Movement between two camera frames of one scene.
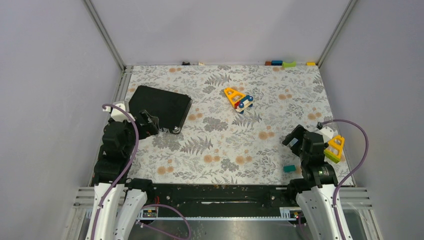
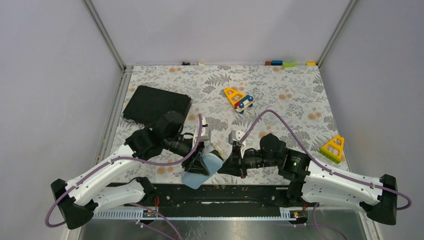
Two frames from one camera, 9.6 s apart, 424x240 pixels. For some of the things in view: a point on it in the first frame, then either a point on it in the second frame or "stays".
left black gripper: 144,122 to 195,157
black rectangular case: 170,108 stays
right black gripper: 294,141 to 237,159
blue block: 277,62 stays
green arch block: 292,64 stays
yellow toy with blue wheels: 239,101 stays
